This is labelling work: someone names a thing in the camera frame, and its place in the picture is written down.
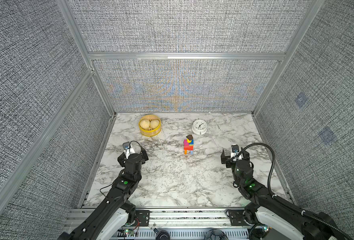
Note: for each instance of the left cream steamed bun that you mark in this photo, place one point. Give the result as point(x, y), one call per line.
point(145, 124)

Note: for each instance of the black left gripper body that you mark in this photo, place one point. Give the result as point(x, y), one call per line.
point(145, 157)

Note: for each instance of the right cream steamed bun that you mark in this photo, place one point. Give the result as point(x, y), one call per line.
point(154, 124)

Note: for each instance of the magenta wood cube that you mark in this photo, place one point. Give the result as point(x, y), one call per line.
point(186, 143)

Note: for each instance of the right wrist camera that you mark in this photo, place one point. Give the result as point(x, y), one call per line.
point(234, 151)

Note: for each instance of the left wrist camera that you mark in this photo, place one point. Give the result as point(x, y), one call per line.
point(128, 148)

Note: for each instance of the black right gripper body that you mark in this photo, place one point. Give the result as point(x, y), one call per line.
point(229, 164)

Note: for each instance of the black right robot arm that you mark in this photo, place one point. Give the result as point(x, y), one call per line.
point(269, 209)

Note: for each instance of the white round alarm clock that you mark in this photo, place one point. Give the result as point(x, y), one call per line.
point(199, 127)

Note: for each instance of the cream steamed bun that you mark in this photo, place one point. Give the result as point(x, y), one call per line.
point(145, 124)
point(154, 124)

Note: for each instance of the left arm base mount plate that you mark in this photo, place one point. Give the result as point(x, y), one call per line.
point(138, 218)

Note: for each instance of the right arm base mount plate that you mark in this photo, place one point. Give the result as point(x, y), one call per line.
point(237, 217)

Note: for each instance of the orange-red wood block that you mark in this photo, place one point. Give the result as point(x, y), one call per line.
point(188, 148)

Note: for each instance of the yellow rimmed wooden steamer basket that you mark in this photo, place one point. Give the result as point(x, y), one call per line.
point(150, 132)

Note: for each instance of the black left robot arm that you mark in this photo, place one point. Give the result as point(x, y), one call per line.
point(115, 210)

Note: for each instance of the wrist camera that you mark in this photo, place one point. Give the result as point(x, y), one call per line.
point(128, 148)
point(234, 151)

